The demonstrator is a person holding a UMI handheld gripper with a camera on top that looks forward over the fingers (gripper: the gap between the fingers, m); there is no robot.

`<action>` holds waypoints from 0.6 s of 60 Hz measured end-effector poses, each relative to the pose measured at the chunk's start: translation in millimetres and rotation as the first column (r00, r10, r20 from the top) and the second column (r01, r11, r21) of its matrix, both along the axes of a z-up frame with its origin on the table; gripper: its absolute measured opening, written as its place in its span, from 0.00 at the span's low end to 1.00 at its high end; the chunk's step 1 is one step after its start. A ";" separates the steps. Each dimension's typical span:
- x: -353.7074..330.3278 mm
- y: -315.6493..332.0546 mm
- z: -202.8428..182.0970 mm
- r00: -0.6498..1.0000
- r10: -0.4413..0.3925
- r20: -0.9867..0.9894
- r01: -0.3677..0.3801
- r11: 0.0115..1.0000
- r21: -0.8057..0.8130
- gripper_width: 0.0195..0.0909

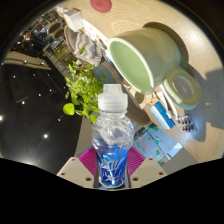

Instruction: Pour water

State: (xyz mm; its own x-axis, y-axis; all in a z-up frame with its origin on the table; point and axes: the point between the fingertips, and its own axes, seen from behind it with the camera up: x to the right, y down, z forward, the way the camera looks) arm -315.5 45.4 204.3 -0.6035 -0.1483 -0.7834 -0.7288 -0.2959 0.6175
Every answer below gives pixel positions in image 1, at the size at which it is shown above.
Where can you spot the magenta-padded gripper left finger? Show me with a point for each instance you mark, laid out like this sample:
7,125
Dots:
80,168

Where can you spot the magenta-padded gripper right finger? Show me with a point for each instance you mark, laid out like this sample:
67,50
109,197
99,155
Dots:
145,168

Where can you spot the clear blue-labelled drink bottle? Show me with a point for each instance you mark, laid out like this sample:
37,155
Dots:
112,133

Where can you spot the decorated window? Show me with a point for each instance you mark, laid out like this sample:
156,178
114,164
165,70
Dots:
150,143

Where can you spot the group of ceiling lights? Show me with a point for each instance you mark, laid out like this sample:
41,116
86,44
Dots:
45,136

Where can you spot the small blue and white box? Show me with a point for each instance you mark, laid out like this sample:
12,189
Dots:
162,115

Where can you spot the pill blister pack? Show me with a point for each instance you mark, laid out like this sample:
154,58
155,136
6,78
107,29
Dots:
186,123

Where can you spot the green potted plant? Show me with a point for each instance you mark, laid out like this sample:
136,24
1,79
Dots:
85,90

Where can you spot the pale green mug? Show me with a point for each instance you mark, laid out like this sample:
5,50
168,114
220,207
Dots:
140,61

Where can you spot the grey chevron pillow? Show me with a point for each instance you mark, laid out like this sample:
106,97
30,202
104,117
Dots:
87,48

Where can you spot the flat round red coaster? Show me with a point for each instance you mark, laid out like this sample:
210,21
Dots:
101,5

